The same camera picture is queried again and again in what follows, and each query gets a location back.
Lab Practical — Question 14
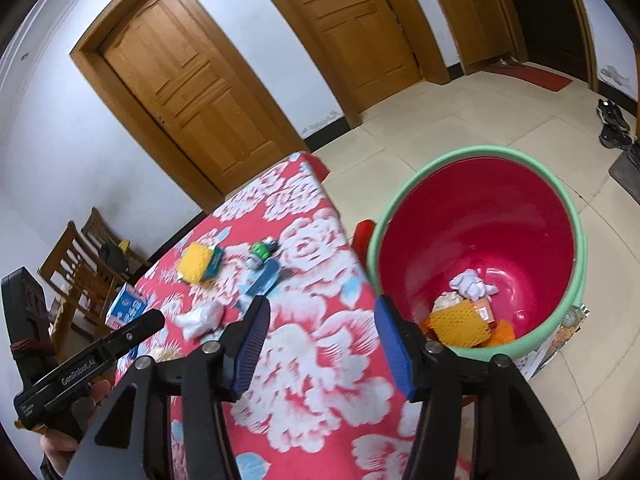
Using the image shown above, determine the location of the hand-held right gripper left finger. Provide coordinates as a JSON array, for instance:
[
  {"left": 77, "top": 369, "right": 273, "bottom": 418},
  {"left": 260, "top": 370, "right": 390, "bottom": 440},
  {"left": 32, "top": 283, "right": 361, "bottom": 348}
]
[{"left": 62, "top": 296, "right": 272, "bottom": 480}]

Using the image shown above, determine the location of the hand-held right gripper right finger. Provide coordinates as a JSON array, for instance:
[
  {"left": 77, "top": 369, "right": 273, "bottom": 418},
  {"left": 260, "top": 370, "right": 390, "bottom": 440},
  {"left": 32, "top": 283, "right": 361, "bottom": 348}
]
[{"left": 374, "top": 295, "right": 581, "bottom": 480}]

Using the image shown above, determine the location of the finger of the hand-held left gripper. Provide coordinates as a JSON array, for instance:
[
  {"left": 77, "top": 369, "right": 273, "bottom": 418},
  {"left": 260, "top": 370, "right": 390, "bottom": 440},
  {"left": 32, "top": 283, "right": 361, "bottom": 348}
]
[{"left": 97, "top": 309, "right": 166, "bottom": 356}]

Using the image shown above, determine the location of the small paper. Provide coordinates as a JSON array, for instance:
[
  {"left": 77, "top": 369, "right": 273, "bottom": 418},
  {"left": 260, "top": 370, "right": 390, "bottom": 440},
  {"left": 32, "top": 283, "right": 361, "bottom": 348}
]
[{"left": 176, "top": 302, "right": 224, "bottom": 341}]

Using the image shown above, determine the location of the blue plastic packet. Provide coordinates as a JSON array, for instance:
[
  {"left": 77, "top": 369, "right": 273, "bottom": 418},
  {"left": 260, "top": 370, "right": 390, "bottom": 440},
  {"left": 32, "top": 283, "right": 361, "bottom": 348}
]
[{"left": 245, "top": 258, "right": 282, "bottom": 297}]

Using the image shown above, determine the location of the large yellow foam net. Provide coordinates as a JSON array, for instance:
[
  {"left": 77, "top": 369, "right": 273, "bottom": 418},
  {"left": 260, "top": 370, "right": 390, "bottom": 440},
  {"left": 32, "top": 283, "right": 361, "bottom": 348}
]
[{"left": 430, "top": 300, "right": 493, "bottom": 348}]

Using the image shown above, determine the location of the small yellow foam net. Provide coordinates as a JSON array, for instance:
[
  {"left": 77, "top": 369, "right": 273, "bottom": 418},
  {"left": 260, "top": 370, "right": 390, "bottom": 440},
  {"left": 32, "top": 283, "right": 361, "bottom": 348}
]
[{"left": 179, "top": 243, "right": 215, "bottom": 284}]

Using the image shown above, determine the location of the teal box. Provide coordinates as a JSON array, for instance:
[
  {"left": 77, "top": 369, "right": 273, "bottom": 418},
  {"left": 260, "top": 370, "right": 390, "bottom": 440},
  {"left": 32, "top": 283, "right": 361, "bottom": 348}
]
[{"left": 202, "top": 246, "right": 227, "bottom": 281}]

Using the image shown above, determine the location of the green panda toy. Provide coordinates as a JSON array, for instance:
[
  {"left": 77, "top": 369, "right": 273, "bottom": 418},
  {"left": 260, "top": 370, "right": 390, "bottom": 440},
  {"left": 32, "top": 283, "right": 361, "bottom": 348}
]
[{"left": 248, "top": 240, "right": 280, "bottom": 268}]

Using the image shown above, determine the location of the orange snack wrapper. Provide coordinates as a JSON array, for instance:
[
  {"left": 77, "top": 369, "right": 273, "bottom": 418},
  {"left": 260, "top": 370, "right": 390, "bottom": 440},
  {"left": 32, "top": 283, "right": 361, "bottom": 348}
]
[{"left": 470, "top": 297, "right": 498, "bottom": 323}]

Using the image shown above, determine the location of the white sock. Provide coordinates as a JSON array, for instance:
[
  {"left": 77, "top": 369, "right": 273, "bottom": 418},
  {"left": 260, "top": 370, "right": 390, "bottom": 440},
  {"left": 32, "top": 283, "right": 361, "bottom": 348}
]
[{"left": 448, "top": 269, "right": 499, "bottom": 301}]

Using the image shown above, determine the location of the red bucket with green rim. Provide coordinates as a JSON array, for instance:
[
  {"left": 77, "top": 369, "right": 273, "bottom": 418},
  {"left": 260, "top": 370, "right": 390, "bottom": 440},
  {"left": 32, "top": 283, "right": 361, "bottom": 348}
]
[{"left": 366, "top": 145, "right": 587, "bottom": 361}]

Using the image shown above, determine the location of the person's left hand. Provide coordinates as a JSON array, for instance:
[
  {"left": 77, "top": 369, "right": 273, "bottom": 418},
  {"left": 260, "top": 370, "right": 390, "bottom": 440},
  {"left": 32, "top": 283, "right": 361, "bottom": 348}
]
[{"left": 40, "top": 379, "right": 113, "bottom": 468}]

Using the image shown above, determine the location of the blue and white milk carton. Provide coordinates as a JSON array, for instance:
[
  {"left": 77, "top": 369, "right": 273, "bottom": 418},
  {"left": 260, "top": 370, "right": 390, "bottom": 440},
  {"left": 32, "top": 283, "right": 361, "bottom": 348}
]
[{"left": 105, "top": 282, "right": 148, "bottom": 328}]

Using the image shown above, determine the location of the red floral tablecloth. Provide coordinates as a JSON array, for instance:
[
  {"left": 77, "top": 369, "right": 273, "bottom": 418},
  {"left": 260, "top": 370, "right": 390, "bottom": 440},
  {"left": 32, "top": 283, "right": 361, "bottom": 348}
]
[{"left": 112, "top": 151, "right": 476, "bottom": 480}]

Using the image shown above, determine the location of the black bag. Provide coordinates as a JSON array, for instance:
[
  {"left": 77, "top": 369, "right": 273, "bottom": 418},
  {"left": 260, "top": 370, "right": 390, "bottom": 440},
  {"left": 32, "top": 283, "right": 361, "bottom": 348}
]
[{"left": 100, "top": 241, "right": 132, "bottom": 273}]

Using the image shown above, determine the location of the wooden chair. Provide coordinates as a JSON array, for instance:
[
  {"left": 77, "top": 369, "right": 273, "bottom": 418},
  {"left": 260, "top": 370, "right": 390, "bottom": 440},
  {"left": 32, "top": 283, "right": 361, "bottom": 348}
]
[
  {"left": 80, "top": 207, "right": 153, "bottom": 276},
  {"left": 39, "top": 222, "right": 131, "bottom": 361}
]

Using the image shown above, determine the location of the red plastic stool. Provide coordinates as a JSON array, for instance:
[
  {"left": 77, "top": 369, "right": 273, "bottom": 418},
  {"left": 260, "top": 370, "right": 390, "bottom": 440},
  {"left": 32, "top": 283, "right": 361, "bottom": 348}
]
[{"left": 352, "top": 220, "right": 377, "bottom": 261}]

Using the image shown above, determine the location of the newspaper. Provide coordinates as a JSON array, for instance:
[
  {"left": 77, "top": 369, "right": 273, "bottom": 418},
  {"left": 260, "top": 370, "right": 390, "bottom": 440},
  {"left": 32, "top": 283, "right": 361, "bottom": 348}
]
[{"left": 520, "top": 305, "right": 591, "bottom": 376}]

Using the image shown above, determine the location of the wooden door with arched panels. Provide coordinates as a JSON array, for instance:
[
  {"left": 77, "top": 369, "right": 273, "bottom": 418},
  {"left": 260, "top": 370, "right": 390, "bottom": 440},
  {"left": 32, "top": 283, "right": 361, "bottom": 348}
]
[{"left": 70, "top": 0, "right": 311, "bottom": 213}]

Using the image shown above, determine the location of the black shoe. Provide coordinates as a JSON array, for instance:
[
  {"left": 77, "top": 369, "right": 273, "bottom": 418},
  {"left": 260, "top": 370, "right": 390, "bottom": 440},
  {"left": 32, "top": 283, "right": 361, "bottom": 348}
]
[
  {"left": 599, "top": 124, "right": 633, "bottom": 150},
  {"left": 596, "top": 99, "right": 631, "bottom": 131}
]

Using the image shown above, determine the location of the red doormat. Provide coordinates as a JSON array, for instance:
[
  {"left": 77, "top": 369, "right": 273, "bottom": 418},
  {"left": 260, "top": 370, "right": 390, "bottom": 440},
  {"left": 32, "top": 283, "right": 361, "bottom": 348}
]
[{"left": 482, "top": 62, "right": 573, "bottom": 92}]

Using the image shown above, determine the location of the low wooden cabinet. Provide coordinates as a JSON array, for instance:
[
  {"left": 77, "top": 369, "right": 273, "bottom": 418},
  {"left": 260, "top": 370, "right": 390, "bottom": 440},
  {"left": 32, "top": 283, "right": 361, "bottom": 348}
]
[{"left": 430, "top": 0, "right": 528, "bottom": 76}]

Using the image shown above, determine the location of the black door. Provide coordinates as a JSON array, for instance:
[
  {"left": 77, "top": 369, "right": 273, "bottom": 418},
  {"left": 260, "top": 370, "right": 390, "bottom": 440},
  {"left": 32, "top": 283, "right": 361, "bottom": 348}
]
[{"left": 492, "top": 0, "right": 598, "bottom": 93}]

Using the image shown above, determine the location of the wooden door with metal handle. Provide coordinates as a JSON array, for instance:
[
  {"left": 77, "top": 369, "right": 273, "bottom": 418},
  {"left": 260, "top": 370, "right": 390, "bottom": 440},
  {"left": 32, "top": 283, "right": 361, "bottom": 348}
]
[{"left": 240, "top": 0, "right": 451, "bottom": 128}]

